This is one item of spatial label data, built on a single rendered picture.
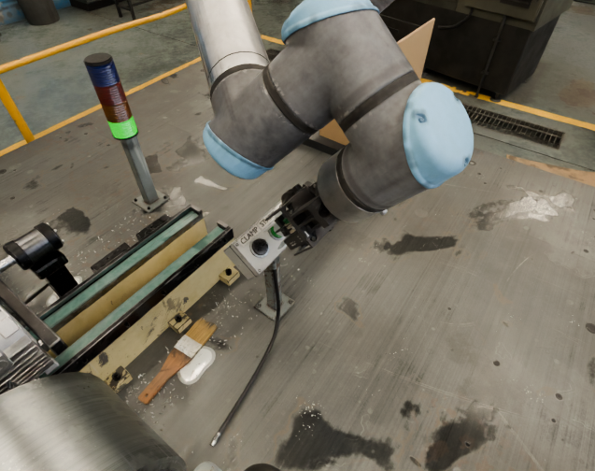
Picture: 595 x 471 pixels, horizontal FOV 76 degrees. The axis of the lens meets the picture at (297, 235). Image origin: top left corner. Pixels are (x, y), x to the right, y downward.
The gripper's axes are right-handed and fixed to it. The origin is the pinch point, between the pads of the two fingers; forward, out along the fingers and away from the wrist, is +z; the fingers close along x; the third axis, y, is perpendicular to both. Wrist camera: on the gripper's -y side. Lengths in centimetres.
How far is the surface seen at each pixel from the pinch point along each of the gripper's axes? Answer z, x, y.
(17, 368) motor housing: 14.8, -9.9, 41.3
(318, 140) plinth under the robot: 39, -9, -59
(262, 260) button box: 2.1, 2.0, 6.2
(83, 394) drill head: -2.7, -1.9, 37.4
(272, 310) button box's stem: 23.3, 14.9, 1.8
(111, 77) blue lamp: 24, -48, -7
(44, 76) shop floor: 308, -221, -105
